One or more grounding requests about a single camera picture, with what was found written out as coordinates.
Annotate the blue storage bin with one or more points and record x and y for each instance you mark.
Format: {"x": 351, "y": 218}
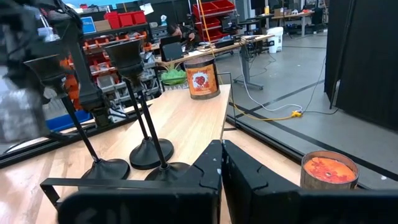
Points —
{"x": 68, "y": 121}

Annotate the black aluminium table frame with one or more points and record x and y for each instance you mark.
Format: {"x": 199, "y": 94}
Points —
{"x": 25, "y": 154}

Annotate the shelving rack with parts bins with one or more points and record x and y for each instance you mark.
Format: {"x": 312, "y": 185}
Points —
{"x": 105, "y": 82}

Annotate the wooden shelf riser black frame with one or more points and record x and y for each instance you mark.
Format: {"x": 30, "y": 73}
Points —
{"x": 186, "y": 118}

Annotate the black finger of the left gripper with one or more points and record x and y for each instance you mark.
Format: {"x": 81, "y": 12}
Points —
{"x": 87, "y": 93}

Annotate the red storage bin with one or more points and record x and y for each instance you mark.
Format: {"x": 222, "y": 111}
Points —
{"x": 126, "y": 18}
{"x": 112, "y": 19}
{"x": 205, "y": 7}
{"x": 139, "y": 17}
{"x": 224, "y": 4}

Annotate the succulent in triangle-patterned pot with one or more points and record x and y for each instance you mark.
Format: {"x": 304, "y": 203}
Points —
{"x": 172, "y": 76}

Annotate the person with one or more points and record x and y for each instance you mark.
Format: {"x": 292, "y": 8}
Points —
{"x": 182, "y": 31}

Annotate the black partition screen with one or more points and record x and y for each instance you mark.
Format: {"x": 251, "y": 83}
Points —
{"x": 367, "y": 62}

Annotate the orange candle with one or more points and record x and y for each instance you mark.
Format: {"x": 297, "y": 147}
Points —
{"x": 202, "y": 79}
{"x": 329, "y": 171}

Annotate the blue sign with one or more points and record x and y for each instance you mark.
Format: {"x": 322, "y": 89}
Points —
{"x": 88, "y": 25}

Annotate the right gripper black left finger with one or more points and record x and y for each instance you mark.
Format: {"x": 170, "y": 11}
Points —
{"x": 202, "y": 193}

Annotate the black laptop screen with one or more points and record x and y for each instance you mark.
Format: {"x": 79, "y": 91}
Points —
{"x": 172, "y": 49}

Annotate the yellow plug connector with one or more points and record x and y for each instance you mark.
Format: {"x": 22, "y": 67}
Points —
{"x": 297, "y": 114}

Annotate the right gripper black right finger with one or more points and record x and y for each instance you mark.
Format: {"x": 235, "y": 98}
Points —
{"x": 248, "y": 193}

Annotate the white waste bin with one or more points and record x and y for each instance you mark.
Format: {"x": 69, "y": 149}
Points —
{"x": 275, "y": 39}

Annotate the long wooden office desk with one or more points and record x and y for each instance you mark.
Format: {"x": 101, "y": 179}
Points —
{"x": 217, "y": 46}

